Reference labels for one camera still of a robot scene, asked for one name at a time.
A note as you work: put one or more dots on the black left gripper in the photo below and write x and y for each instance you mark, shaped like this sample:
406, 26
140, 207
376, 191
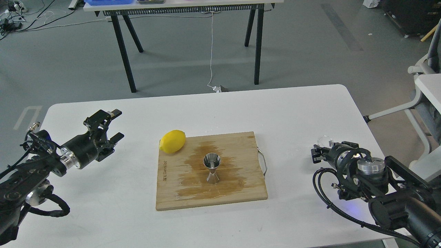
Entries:
83, 149

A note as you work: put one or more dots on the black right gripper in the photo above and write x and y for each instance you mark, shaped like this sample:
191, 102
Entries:
334, 155

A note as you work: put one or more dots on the small clear glass cup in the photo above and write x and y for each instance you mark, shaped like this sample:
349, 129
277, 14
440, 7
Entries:
325, 141

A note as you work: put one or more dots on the steel double jigger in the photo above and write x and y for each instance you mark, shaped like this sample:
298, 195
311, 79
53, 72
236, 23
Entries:
212, 162

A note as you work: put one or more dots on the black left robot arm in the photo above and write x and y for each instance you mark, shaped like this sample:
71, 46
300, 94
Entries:
28, 190

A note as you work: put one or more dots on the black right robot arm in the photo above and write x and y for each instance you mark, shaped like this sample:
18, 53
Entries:
401, 202

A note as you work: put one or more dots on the yellow lemon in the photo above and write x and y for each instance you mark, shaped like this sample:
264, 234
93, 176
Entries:
172, 141

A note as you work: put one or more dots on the wooden cutting board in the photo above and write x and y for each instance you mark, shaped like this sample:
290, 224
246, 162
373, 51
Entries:
182, 176

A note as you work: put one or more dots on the background table black legs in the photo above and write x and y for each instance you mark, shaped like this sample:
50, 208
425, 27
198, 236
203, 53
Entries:
138, 7

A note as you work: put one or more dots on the blue plastic tray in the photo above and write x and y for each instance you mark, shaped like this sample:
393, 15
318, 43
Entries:
107, 2

